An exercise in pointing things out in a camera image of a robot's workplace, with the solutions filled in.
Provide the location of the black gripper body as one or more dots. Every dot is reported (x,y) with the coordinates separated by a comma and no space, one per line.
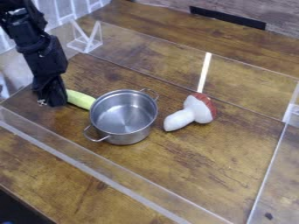
(37,46)

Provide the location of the clear acrylic triangle bracket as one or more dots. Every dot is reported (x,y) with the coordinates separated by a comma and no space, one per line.
(85,43)

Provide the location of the green handled metal spoon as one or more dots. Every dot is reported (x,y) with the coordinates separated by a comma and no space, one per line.
(79,99)

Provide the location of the white red toy mushroom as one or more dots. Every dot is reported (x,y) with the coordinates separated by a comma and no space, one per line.
(197,110)

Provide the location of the small steel pot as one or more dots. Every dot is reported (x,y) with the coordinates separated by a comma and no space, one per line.
(121,116)

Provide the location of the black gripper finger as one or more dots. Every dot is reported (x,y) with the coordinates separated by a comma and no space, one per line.
(55,93)

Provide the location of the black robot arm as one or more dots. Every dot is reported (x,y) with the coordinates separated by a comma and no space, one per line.
(23,5)

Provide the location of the black wall slot strip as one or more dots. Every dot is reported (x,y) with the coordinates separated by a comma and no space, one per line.
(228,18)

